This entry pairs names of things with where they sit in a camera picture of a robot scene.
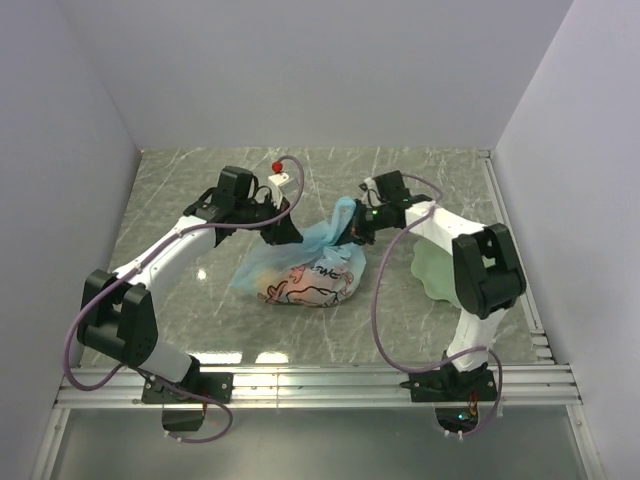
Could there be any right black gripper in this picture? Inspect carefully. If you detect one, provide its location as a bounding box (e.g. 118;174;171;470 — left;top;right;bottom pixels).
332;199;391;248

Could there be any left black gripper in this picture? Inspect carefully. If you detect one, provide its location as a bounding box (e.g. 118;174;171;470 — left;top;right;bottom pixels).
236;193;304;246

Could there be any light blue plastic bag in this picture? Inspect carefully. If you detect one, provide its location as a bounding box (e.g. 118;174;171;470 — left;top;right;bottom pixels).
230;197;366;308

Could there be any green leaf-shaped plate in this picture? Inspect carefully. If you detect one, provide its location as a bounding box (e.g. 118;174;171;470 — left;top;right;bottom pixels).
411;239;461;309

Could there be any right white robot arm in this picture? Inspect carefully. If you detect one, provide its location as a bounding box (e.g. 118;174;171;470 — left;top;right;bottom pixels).
336;170;527;400

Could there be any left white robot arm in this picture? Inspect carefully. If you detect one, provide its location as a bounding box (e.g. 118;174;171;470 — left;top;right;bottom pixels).
67;161;304;402

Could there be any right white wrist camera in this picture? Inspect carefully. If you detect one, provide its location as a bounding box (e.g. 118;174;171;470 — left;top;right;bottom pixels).
359;177;380;207

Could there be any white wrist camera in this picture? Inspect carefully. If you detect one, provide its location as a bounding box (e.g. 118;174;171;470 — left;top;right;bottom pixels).
267;172;296;199
359;177;380;207

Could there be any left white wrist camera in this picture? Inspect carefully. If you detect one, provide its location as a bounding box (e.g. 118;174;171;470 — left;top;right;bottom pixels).
267;172;296;199

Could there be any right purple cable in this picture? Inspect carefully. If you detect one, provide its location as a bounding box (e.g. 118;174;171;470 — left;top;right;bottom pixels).
372;173;502;441

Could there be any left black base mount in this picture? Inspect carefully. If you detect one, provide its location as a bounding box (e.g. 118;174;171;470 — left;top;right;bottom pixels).
140;372;234;444

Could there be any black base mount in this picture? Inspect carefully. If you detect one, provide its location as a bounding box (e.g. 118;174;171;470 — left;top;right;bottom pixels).
140;372;234;444
399;362;504;439

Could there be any aluminium right side rail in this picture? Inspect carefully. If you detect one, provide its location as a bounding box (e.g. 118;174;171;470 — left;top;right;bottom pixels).
477;150;556;365

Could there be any aluminium rail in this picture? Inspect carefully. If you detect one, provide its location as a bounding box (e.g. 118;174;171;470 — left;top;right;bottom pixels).
477;150;556;365
54;364;582;409

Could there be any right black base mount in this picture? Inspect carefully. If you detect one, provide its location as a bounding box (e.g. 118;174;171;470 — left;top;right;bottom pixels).
399;362;504;439

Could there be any aluminium front rail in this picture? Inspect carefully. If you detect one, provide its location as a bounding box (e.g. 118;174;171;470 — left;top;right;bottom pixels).
54;364;582;409

